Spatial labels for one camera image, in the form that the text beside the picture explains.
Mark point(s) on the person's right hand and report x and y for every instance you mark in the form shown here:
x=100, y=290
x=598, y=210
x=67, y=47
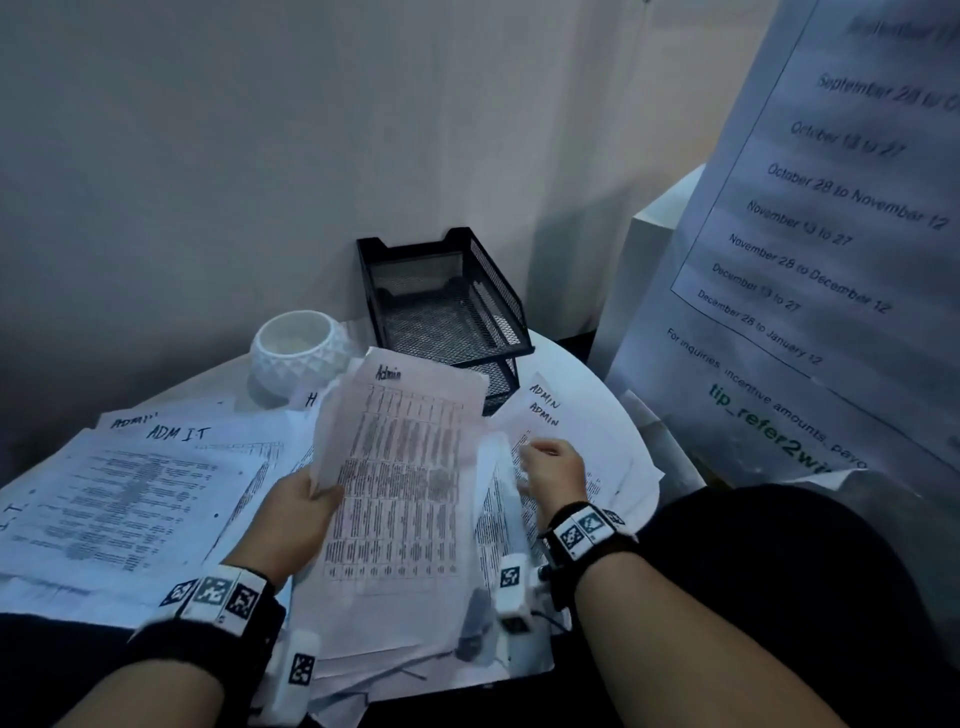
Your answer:
x=555, y=480

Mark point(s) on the person's left hand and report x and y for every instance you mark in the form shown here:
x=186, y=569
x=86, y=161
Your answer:
x=289, y=525

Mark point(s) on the printed paper sheet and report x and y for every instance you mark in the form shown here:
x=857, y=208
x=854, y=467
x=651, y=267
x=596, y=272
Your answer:
x=405, y=480

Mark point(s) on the pile of printed papers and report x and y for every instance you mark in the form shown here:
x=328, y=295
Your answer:
x=112, y=502

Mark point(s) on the person's right forearm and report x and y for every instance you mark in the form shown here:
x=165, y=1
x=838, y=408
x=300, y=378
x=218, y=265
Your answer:
x=675, y=660

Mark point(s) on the person's left forearm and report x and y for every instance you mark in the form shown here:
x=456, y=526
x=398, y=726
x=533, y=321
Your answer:
x=150, y=697

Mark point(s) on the person's black trousers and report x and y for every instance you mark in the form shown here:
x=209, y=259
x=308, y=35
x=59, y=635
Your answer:
x=787, y=570

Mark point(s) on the right black marker wristband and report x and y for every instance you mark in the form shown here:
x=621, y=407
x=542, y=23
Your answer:
x=585, y=532

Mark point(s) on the black marker wristband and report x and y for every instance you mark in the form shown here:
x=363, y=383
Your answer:
x=585, y=532
x=217, y=596

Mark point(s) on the left black marker wristband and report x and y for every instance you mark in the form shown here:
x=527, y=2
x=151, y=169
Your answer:
x=217, y=596

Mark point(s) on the white faceted cup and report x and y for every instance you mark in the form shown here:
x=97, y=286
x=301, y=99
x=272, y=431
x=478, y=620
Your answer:
x=292, y=360

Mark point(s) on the black mesh paper tray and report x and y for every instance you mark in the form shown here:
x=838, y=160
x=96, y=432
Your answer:
x=442, y=315

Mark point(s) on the white box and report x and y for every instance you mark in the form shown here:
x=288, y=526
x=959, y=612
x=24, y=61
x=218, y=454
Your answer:
x=645, y=285

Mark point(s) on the large printed notice poster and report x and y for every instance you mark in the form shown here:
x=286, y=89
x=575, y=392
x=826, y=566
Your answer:
x=825, y=225

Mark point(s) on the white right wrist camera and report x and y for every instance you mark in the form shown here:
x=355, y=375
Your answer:
x=514, y=585

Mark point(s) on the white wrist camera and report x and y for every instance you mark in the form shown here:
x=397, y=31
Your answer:
x=514, y=585
x=296, y=675

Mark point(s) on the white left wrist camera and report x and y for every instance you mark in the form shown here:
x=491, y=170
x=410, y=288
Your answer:
x=296, y=675

